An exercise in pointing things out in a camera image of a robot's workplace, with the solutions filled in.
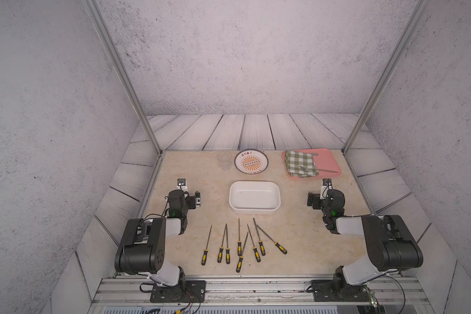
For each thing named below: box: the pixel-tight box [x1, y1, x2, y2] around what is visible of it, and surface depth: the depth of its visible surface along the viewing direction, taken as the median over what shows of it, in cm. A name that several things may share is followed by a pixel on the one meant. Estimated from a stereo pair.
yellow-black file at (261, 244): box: [252, 217, 266, 257], surface depth 85 cm
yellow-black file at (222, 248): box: [217, 223, 227, 263], surface depth 84 cm
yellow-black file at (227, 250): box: [225, 223, 231, 265], surface depth 83 cm
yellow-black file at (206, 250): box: [201, 225, 213, 266], surface depth 83 cm
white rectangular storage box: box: [228, 181, 282, 215], surface depth 100 cm
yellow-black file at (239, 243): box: [237, 217, 243, 258], surface depth 86 cm
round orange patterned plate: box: [234, 149, 269, 175], surface depth 117 cm
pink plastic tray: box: [281, 147, 342, 180], surface depth 114 cm
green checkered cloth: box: [284, 150, 320, 178], surface depth 116 cm
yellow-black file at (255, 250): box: [246, 223, 262, 263], surface depth 83 cm
